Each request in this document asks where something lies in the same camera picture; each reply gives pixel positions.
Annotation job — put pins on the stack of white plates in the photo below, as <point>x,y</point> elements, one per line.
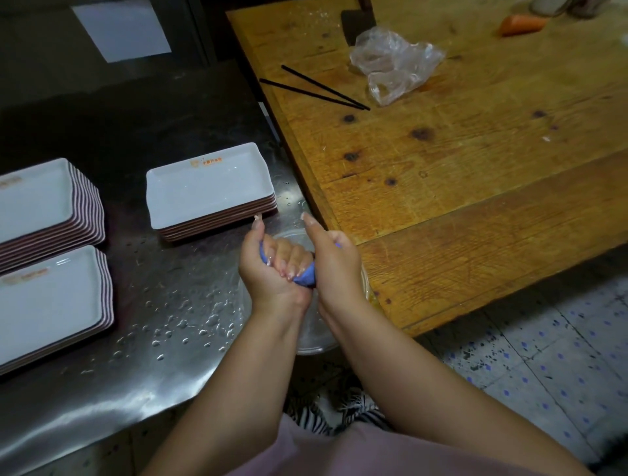
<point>206,189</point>
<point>34,201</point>

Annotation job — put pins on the striped garment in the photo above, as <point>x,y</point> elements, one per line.
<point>309,417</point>

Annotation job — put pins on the crumpled clear plastic bag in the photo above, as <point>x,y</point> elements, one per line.
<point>392,64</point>

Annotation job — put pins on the white paper sheet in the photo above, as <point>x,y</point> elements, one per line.
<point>122,32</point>

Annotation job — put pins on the white cup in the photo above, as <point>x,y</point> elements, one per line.
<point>548,6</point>

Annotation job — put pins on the dark patterned cup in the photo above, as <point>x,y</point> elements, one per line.
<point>589,7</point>

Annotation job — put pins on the blue cloth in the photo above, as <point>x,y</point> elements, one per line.
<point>306,278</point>

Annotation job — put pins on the orange carrot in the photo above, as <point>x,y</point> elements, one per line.
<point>522,24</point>

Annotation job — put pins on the person's right forearm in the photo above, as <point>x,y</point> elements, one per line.
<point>432,392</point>

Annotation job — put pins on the stainless steel cabinet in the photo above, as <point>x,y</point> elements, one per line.
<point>39,73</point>

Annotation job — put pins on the clear glass bowl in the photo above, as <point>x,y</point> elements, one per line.
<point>314,341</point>

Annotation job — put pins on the person's left forearm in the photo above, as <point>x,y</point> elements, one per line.
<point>235,402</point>

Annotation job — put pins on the person's right hand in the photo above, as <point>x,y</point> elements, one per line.
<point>341,279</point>

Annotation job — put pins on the person's left hand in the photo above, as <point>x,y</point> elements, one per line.
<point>267,289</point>

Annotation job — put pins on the steel work table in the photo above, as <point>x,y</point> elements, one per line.
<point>147,122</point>

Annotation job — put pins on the wooden table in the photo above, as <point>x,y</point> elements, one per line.
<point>466,171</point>

